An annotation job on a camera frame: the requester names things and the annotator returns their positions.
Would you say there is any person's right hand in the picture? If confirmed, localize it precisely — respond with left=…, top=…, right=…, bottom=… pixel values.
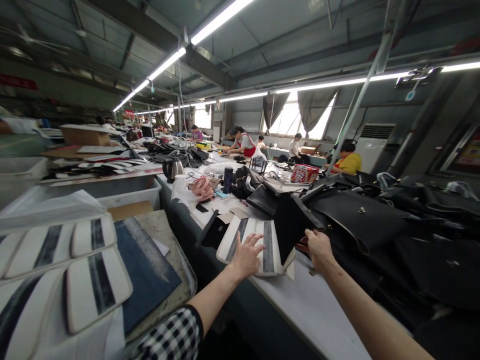
left=304, top=228, right=335, bottom=275

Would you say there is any person's left hand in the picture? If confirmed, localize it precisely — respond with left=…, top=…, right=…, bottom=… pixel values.
left=229, top=231, right=268, bottom=279

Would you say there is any white grey-striped bag panel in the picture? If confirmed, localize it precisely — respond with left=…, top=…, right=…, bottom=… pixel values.
left=216, top=215, right=297, bottom=282

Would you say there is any black leather bag piece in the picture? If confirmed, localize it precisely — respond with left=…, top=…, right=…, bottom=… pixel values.
left=272, top=194, right=328, bottom=266

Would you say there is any small black open box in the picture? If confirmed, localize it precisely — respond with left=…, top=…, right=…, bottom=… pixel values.
left=194, top=209, right=230, bottom=251

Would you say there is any black leather handbag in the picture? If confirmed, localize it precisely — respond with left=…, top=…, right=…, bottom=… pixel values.
left=245, top=182, right=280, bottom=219

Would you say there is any red patterned box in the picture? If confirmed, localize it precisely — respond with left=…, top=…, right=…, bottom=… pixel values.
left=290, top=163, right=320, bottom=185

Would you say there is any dark tall bottle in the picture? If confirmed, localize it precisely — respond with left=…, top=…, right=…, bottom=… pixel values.
left=223, top=165, right=235, bottom=194

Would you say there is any pink desk fan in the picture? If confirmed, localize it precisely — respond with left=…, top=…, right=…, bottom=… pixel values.
left=190, top=175, right=212, bottom=200

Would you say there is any pile of black leather bags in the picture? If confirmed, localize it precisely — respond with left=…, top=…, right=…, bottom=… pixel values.
left=292, top=170, right=480, bottom=340

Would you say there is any blue denim sheet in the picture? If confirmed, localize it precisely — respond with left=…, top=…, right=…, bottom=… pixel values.
left=111, top=216, right=184, bottom=335

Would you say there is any steel electric kettle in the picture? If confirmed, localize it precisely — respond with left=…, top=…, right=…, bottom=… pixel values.
left=161, top=156, right=186, bottom=184

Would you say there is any white standing air conditioner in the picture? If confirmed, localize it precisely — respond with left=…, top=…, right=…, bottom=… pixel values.
left=355, top=122, right=397, bottom=174

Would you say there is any brown cardboard piece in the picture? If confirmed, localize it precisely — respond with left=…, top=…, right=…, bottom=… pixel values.
left=107, top=200, right=154, bottom=223

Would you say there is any heap of dark bag parts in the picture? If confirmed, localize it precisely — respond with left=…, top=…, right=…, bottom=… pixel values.
left=143, top=137, right=211, bottom=169

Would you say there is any window with grey curtains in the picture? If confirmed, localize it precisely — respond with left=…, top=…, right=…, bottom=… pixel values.
left=261, top=88, right=340, bottom=140

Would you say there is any large white plastic bin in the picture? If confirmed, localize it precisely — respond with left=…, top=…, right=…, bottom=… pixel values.
left=0, top=175, right=163, bottom=226

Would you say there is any row of ceiling light tubes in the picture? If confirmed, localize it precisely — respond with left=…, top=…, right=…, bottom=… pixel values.
left=112, top=0, right=257, bottom=113
left=133, top=61, right=480, bottom=116

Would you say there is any heap of black-white bag parts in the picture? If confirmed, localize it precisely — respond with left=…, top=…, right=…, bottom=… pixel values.
left=39, top=145, right=164, bottom=185

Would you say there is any stack of white striped panels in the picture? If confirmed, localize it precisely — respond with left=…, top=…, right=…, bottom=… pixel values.
left=0, top=214, right=134, bottom=360

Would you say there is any brown cardboard box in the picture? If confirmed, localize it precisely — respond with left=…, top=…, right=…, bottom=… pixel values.
left=59, top=124, right=112, bottom=148

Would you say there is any clear plastic sheet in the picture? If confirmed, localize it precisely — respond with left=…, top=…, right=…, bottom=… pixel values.
left=0, top=188, right=110, bottom=235

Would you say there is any ceiling fan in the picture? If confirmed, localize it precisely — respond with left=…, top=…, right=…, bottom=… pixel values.
left=0, top=23, right=70, bottom=54

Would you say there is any red wall banner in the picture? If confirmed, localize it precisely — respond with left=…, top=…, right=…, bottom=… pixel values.
left=0, top=72, right=40, bottom=92

